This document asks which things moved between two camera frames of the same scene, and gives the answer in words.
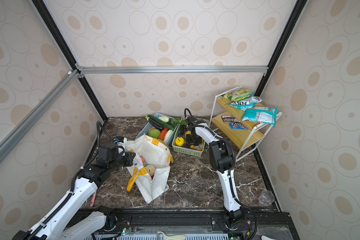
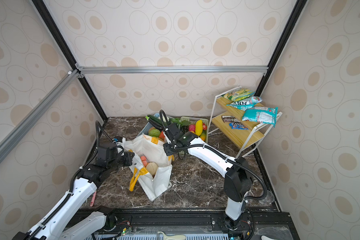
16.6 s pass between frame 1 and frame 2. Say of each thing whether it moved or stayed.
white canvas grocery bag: stayed
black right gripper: moved
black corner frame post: stayed
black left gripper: stayed
